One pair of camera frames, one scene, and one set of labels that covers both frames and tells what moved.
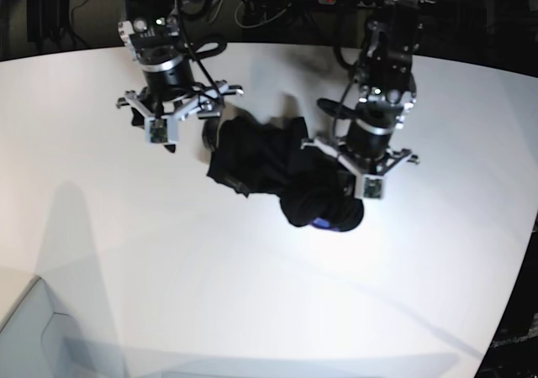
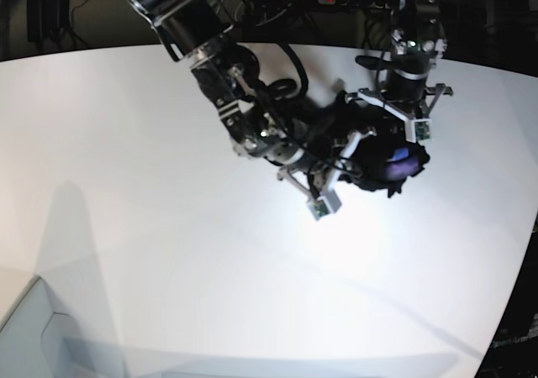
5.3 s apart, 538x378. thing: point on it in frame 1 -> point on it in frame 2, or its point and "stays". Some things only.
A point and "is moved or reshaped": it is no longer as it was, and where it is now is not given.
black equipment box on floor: [48, 11] stays
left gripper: [367, 153] -> [408, 111]
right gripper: [170, 94] -> [317, 177]
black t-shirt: [270, 156] is moved or reshaped
